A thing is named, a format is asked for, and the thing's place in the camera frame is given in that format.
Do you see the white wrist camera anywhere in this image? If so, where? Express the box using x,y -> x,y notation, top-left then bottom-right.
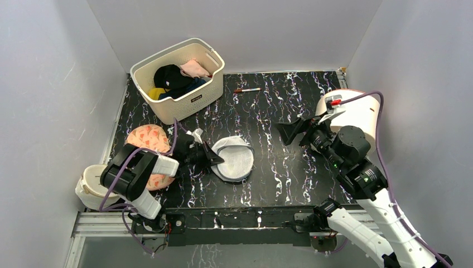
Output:
317,95 -> 346,125
186,128 -> 203,144

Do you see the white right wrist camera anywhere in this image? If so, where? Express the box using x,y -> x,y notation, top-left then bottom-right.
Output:
317,95 -> 346,125

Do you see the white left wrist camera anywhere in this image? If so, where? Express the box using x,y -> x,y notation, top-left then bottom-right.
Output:
186,128 -> 203,144

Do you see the black bra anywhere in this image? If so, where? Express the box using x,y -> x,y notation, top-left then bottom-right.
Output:
153,64 -> 194,89

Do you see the cream perforated laundry basket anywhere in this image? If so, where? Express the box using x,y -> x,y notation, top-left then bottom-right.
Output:
130,38 -> 225,125

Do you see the navy blue cloth in basket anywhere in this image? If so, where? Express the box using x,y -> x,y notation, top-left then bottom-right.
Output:
158,78 -> 206,101

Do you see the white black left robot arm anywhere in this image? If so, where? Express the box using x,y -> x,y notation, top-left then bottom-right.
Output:
100,134 -> 225,232

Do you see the black robot base mount plate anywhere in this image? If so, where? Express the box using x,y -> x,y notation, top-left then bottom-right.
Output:
126,205 -> 341,251

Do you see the cream cylindrical drum container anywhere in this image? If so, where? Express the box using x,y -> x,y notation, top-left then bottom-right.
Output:
315,89 -> 380,155

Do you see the pink bra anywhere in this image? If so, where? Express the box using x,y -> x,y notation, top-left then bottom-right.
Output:
179,59 -> 212,78

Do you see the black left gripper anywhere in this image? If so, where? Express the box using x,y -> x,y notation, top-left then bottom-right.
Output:
185,141 -> 224,170

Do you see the red white marker pen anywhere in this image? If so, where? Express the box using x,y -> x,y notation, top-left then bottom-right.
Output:
234,88 -> 261,94

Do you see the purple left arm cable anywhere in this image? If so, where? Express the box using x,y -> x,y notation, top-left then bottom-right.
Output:
99,118 -> 191,212

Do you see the yellow cloth in basket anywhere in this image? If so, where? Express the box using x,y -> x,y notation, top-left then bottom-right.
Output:
148,88 -> 166,101

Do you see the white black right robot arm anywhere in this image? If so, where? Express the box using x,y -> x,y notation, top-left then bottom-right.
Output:
277,117 -> 453,267

